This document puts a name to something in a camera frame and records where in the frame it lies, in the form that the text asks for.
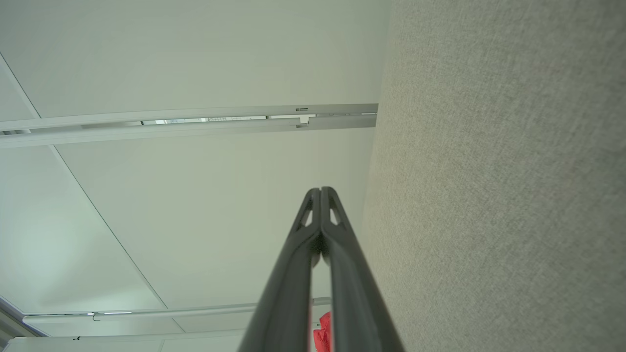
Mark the grey metal post bracket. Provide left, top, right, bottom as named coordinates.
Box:
left=0, top=103, right=379, bottom=149

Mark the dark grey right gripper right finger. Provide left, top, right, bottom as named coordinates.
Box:
left=321, top=186, right=405, bottom=352

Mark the red white jersey shirt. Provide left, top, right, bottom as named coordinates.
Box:
left=313, top=311, right=333, bottom=352

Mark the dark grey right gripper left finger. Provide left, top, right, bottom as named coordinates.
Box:
left=238, top=188, right=322, bottom=352

